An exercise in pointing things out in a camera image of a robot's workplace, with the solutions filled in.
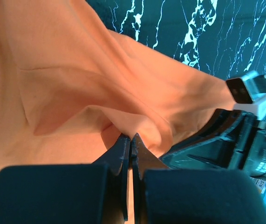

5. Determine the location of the orange t shirt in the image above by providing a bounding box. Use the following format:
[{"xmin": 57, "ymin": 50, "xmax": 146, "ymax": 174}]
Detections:
[{"xmin": 0, "ymin": 0, "xmax": 235, "ymax": 171}]

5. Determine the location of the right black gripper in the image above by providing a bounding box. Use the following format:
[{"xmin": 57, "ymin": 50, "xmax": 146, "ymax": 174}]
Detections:
[{"xmin": 161, "ymin": 109, "xmax": 266, "ymax": 181}]

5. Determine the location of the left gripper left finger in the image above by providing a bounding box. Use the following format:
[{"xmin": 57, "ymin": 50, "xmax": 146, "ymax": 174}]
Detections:
[{"xmin": 0, "ymin": 135, "xmax": 130, "ymax": 224}]

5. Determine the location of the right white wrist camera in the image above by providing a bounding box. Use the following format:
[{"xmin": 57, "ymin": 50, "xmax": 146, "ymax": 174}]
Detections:
[{"xmin": 226, "ymin": 70, "xmax": 266, "ymax": 120}]

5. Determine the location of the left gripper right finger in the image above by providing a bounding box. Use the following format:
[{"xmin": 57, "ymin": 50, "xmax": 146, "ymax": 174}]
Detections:
[{"xmin": 132, "ymin": 134, "xmax": 266, "ymax": 224}]

